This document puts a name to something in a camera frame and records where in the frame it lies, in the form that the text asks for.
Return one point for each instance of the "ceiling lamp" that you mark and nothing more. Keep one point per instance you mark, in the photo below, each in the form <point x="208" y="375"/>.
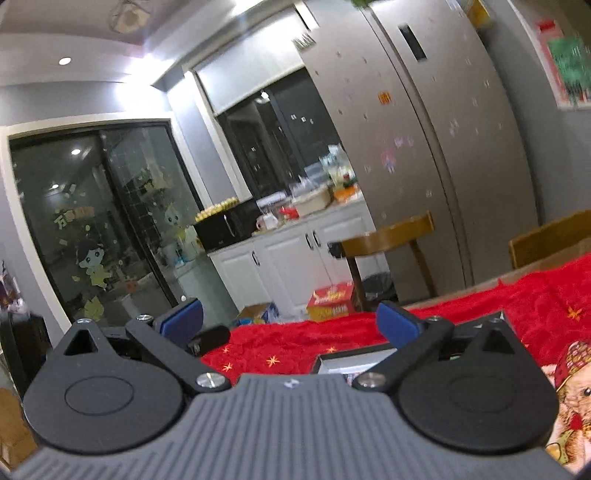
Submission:
<point x="130" y="16"/>

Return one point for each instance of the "red carton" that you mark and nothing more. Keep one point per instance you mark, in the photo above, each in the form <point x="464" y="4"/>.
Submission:
<point x="332" y="302"/>

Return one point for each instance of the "beige plastic basin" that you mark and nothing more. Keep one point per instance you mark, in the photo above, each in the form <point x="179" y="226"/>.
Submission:
<point x="313" y="202"/>

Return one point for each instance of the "red plastic item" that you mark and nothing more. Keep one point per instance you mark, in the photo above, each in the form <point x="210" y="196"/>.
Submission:
<point x="288" y="213"/>

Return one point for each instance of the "open cardboard box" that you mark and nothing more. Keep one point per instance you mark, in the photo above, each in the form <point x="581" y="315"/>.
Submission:
<point x="256" y="314"/>

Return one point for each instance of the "shallow black cardboard box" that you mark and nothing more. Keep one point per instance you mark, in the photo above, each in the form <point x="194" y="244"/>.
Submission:
<point x="330" y="364"/>

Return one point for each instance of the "tray of yellow sweets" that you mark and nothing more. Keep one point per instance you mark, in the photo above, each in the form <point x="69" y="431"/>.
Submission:
<point x="217" y="208"/>

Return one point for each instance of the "dark kitchen window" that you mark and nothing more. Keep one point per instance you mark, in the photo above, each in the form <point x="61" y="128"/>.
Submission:
<point x="277" y="134"/>

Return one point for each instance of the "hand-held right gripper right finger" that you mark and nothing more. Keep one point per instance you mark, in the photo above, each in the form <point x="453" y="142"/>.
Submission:
<point x="397" y="323"/>

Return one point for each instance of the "dark low furniture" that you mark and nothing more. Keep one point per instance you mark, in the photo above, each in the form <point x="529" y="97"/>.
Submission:
<point x="25" y="350"/>

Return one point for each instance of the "orange food container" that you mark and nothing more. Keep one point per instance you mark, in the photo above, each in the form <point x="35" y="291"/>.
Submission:
<point x="346" y="194"/>

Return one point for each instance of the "wooden chair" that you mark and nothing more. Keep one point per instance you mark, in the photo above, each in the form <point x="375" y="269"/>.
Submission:
<point x="388" y="237"/>
<point x="549" y="242"/>

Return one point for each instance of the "black microwave oven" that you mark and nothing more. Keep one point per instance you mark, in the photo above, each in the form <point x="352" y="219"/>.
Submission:
<point x="226" y="228"/>

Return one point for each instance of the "white kitchen cabinet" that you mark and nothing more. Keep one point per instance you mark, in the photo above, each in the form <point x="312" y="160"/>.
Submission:
<point x="286" y="263"/>

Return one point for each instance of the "black waste bin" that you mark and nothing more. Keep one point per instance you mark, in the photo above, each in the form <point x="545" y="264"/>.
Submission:
<point x="379" y="287"/>

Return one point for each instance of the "glass sliding door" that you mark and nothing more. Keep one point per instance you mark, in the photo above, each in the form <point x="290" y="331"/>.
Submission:
<point x="92" y="221"/>

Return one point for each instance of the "red bear printed blanket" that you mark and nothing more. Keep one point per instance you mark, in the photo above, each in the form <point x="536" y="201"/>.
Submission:
<point x="286" y="341"/>

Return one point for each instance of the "white green snack bag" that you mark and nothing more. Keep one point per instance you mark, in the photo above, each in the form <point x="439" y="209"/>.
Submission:
<point x="338" y="166"/>

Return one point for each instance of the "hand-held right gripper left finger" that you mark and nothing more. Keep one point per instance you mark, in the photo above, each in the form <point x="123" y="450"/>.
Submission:
<point x="180" y="318"/>

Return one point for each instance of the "girl sticker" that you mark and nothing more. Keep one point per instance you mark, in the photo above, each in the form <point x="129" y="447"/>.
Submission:
<point x="388" y="161"/>

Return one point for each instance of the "green wall poster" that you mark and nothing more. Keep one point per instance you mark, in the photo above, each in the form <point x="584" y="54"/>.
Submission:
<point x="570" y="64"/>

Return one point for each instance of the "white mug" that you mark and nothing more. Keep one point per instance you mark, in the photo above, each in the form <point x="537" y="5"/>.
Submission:
<point x="266" y="223"/>

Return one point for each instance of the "silver refrigerator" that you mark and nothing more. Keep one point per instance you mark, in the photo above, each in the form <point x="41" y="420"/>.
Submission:
<point x="415" y="138"/>

